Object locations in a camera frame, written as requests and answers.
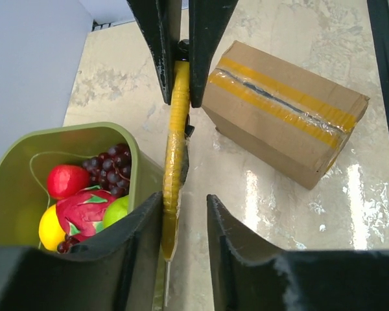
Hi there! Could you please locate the brown taped cardboard box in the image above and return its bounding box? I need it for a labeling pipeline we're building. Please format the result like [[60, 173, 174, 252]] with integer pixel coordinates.
[[202, 41, 369, 189]]

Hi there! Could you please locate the yellow lemon fruit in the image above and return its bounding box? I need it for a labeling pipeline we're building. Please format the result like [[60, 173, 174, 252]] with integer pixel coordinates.
[[38, 204, 65, 251]]

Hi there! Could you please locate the red grape bunch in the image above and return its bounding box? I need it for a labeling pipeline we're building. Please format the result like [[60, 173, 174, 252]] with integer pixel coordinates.
[[82, 143, 132, 198]]

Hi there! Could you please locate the yellow utility knife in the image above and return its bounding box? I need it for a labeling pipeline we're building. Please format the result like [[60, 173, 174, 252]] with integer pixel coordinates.
[[161, 38, 195, 307]]

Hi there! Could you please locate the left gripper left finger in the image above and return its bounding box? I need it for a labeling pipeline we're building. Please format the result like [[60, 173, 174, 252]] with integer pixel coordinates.
[[0, 192, 163, 310]]

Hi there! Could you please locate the green lime fruit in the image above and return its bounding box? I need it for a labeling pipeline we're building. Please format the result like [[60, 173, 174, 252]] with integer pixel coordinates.
[[102, 196, 129, 229]]

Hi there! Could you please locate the red apple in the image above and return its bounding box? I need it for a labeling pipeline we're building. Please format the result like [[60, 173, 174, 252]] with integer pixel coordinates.
[[47, 165, 89, 200]]

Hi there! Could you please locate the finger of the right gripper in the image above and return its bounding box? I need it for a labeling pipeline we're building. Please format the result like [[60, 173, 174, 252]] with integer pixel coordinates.
[[189, 0, 238, 108], [127, 0, 182, 104]]

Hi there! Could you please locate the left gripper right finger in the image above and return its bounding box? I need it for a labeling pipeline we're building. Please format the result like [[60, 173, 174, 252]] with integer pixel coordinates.
[[207, 194, 389, 310]]

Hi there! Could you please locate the olive green plastic bin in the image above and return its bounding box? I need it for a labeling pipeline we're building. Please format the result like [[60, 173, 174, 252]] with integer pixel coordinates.
[[0, 121, 165, 311]]

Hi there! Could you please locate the pink dragon fruit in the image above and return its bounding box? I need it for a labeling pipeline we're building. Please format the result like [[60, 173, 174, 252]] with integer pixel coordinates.
[[56, 186, 117, 242]]

